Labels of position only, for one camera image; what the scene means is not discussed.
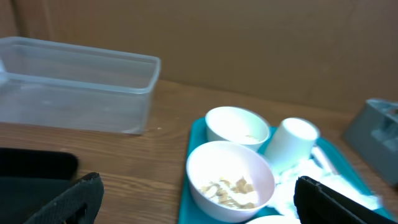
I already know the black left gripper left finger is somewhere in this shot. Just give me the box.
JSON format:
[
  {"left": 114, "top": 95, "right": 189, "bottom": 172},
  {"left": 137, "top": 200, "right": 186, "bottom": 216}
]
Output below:
[{"left": 0, "top": 172, "right": 105, "bottom": 224}]

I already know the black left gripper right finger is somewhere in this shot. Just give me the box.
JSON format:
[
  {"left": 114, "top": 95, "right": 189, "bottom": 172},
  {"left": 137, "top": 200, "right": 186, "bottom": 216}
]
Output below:
[{"left": 294, "top": 176, "right": 397, "bottom": 224}]

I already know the white tissue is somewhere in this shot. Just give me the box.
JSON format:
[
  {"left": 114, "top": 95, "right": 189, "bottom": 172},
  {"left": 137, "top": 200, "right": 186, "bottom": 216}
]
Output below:
[{"left": 267, "top": 158, "right": 383, "bottom": 218}]

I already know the white plastic cup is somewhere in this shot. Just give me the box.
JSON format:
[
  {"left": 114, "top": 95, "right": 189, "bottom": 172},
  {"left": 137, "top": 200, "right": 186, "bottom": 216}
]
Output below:
[{"left": 264, "top": 118, "right": 320, "bottom": 173}]

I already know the grey dishwasher rack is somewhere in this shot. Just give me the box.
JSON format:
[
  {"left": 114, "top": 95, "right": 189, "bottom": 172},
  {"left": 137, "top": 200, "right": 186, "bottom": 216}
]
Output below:
[{"left": 343, "top": 98, "right": 397, "bottom": 187}]

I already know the white round plate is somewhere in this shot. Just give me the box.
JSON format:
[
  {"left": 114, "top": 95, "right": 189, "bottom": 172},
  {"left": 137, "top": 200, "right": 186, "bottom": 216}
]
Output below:
[{"left": 245, "top": 215, "right": 301, "bottom": 224}]

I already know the black tray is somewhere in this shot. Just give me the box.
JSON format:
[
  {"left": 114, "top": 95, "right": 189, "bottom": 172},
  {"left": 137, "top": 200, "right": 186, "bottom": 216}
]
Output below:
[{"left": 1, "top": 147, "right": 79, "bottom": 180}]

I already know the pink bowl with cereal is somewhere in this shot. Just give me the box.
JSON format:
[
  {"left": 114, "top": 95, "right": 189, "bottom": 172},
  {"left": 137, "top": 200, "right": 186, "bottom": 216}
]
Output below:
[{"left": 186, "top": 141, "right": 275, "bottom": 223}]

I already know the teal serving tray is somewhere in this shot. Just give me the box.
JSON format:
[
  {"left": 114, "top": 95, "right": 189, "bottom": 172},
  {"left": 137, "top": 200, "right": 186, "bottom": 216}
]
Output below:
[{"left": 178, "top": 117, "right": 396, "bottom": 224}]

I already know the white bowl with crumbs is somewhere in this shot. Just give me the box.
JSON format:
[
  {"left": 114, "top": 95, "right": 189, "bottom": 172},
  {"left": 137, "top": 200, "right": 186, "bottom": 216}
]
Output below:
[{"left": 205, "top": 106, "right": 271, "bottom": 151}]

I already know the clear plastic bin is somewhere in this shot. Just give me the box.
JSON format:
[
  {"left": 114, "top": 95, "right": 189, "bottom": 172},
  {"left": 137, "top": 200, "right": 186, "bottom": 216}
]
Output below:
[{"left": 1, "top": 37, "right": 161, "bottom": 134}]

